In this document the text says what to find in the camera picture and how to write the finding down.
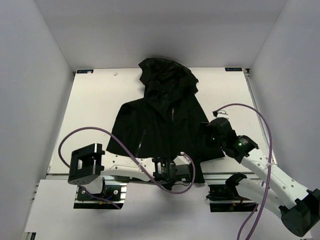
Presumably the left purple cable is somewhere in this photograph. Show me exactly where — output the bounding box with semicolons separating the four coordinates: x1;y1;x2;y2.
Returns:
57;126;197;210

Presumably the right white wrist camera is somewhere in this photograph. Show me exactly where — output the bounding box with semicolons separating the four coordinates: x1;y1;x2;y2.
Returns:
212;110;229;120

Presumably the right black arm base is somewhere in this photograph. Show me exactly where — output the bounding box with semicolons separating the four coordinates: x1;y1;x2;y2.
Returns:
206;184;257;213

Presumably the right blue table sticker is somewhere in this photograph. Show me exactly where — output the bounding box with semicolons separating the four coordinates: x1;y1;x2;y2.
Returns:
224;67;243;72

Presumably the left blue table sticker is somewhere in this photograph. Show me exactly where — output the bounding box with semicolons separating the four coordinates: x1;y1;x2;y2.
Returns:
76;69;94;74

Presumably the black jacket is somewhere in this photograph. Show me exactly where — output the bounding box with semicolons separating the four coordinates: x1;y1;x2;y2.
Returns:
111;58;225;184

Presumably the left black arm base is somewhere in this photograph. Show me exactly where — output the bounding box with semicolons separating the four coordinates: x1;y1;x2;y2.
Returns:
73;181;127;210

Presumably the blue table sticker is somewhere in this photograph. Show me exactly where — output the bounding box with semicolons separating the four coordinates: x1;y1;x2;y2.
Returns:
224;67;243;72
76;69;94;74

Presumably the aluminium table frame rail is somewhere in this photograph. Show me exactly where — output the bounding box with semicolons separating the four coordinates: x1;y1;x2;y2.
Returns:
45;172;262;183

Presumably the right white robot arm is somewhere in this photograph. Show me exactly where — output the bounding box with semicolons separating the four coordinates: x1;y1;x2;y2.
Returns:
198;117;320;237

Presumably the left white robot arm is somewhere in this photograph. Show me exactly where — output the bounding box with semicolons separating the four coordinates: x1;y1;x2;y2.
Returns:
67;143;194;200

